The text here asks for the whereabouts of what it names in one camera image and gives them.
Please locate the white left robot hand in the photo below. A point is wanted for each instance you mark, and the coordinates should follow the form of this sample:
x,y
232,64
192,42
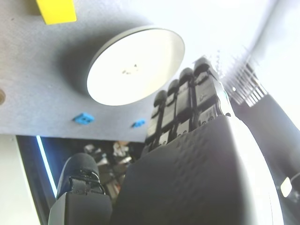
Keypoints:
x,y
187,175

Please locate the white plate black rim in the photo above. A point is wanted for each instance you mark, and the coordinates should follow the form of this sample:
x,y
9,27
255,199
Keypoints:
x,y
136,70

